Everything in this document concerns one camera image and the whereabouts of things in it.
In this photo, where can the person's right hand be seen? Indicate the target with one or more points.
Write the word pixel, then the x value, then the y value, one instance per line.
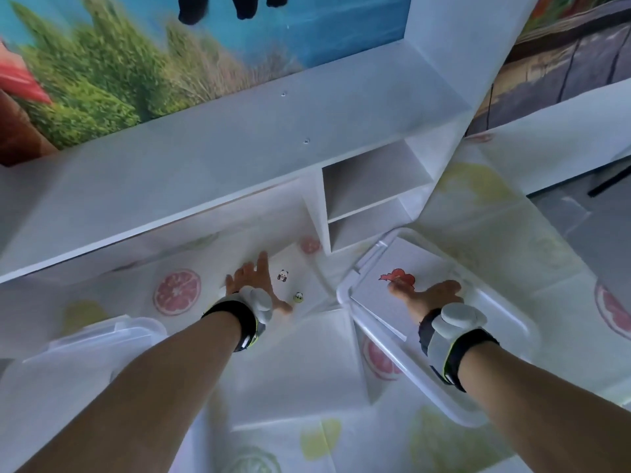
pixel 436 293

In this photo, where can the person's left hand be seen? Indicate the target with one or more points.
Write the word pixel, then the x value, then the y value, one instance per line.
pixel 251 278

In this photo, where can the person's right fingers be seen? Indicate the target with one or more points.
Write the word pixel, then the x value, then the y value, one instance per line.
pixel 402 289

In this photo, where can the person's left thumb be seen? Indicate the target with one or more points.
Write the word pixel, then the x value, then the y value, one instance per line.
pixel 283 307

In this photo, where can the person's left forearm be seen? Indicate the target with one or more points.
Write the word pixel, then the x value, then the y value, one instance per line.
pixel 148 389

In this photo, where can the person's right forearm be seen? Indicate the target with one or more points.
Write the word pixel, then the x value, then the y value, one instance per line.
pixel 542 413

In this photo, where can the red sticker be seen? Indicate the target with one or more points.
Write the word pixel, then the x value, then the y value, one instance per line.
pixel 398 276

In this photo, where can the panda sticker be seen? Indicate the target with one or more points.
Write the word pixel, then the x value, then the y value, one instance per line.
pixel 282 276

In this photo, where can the white paper with red sticker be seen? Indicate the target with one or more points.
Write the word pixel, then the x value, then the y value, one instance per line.
pixel 424 263

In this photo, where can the black and white wrist tracker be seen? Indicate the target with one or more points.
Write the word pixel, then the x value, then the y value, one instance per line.
pixel 246 315
pixel 453 339

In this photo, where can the white paper sheet with stickers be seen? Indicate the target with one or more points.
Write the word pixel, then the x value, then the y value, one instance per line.
pixel 308 275

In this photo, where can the fruit print tablecloth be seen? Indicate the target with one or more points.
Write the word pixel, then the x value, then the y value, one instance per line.
pixel 305 379

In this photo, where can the clear plastic box lid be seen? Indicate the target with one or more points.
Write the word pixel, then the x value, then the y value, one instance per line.
pixel 493 334

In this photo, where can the white shelf unit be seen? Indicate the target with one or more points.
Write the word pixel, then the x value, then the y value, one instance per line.
pixel 246 152

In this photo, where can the clear plastic storage box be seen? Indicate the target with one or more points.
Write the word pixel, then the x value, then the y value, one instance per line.
pixel 64 369

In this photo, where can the black bar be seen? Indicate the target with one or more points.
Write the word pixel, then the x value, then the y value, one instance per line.
pixel 611 181

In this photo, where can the painted wooden fence poster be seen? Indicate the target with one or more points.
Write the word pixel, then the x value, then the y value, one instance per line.
pixel 557 59

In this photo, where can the landscape poster with green trees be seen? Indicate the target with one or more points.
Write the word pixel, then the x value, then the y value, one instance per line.
pixel 123 68

